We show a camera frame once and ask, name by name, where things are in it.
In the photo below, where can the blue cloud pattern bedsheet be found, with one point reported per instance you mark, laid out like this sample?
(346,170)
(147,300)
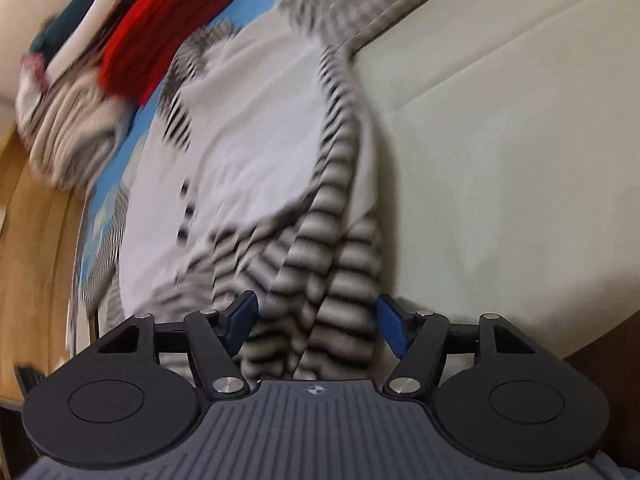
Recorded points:
(150,110)

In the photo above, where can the red folded cloth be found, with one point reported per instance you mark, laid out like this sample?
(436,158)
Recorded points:
(139,52)

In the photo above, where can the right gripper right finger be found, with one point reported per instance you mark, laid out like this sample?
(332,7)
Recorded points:
(491,390)

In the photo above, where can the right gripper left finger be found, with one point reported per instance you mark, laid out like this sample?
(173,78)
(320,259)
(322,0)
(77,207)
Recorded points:
(141,388)

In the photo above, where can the dark blue shark plush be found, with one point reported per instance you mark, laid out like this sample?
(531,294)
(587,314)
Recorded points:
(53,37)

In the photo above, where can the white folded clothes pile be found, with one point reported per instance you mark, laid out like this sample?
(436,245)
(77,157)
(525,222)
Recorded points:
(37,74)

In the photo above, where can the white black striped sweater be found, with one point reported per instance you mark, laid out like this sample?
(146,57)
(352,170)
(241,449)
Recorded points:
(314,267)

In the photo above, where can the wooden bed frame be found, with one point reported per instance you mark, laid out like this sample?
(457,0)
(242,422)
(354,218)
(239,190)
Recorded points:
(38,243)

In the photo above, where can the beige folded blanket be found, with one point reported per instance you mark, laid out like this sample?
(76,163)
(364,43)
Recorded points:
(75,131)

